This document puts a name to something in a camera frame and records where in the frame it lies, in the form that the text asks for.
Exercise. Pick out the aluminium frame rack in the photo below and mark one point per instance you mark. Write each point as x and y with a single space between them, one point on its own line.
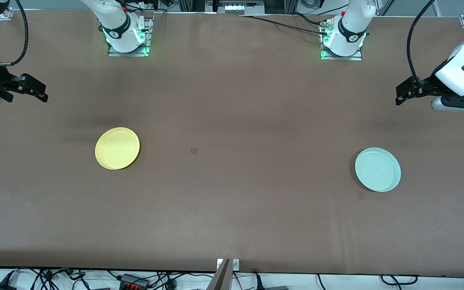
280 6

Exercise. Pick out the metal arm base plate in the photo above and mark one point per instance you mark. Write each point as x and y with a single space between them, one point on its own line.
148 44
359 56

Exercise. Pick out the light green plate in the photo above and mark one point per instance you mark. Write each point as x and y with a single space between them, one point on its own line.
378 169

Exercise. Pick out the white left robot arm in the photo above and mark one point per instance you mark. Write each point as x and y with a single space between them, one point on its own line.
351 28

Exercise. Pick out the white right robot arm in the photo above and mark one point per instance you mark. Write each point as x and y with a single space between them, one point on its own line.
119 24

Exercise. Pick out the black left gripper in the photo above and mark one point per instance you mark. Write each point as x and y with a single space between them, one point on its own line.
429 83

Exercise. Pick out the grey camera stand post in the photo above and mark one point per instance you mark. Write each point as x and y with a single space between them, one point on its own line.
220 278

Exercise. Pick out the yellow plate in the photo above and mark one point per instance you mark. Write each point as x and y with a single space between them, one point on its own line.
117 148

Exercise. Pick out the white post bracket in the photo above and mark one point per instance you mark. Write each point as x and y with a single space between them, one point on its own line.
236 264

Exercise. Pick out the black box with orange connectors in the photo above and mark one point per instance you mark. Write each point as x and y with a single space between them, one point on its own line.
134 280

